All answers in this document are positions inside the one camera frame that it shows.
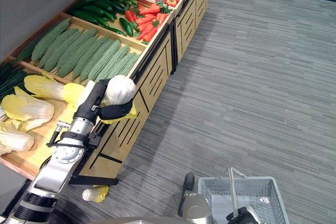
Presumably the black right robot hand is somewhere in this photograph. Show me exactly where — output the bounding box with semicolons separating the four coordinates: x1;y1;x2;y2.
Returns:
225;206;263;224

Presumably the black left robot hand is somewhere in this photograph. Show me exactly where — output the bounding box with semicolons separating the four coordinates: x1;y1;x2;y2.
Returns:
74;78;134;125

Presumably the white yellow napa cabbage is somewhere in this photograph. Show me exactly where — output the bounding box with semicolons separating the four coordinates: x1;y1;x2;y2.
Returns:
81;184;110;204
101;74;138;125
62;83;87;120
0;121;35;155
17;115;51;133
24;74;66;101
1;86;55;122

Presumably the grey basket handle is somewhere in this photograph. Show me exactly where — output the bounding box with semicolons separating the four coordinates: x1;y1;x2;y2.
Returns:
227;166;249;217

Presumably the grey plastic shopping basket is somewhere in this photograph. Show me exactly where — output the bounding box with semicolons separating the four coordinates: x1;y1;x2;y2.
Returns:
197;176;291;224

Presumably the green bitter gourd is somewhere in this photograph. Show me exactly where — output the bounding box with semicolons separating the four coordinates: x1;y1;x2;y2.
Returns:
96;52;139;82
16;34;52;61
79;39;121;82
31;18;70;62
38;28;82;69
56;36;100;78
43;28;98;72
112;53;142;78
71;37;111;80
88;45;131;82

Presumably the wooden produce display stand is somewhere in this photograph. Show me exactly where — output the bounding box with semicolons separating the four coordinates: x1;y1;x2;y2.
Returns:
103;0;212;75
0;0;177;187

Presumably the green chives bunch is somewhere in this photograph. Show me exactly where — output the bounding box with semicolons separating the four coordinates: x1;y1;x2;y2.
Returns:
0;60;34;102

